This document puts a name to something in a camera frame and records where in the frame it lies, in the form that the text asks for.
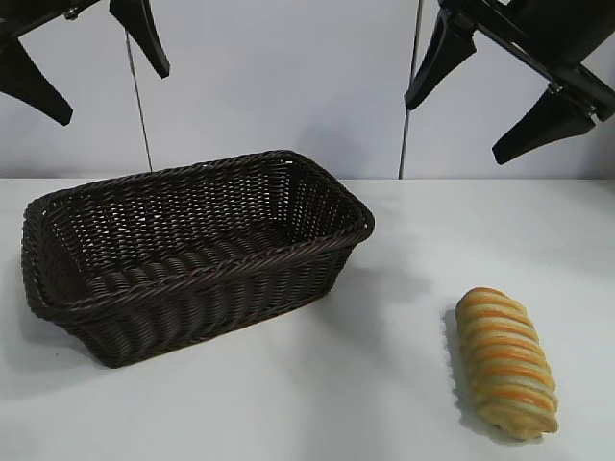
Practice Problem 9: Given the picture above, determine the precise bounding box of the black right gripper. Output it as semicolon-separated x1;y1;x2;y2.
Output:
404;0;615;166

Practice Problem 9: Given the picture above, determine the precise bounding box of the long striped bread loaf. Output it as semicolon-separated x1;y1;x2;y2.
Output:
455;286;561;427

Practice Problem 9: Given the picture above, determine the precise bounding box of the dark brown woven basket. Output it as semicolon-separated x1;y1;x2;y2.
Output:
19;149;376;370

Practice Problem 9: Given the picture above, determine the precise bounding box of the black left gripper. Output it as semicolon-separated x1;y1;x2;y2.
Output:
0;0;171;128

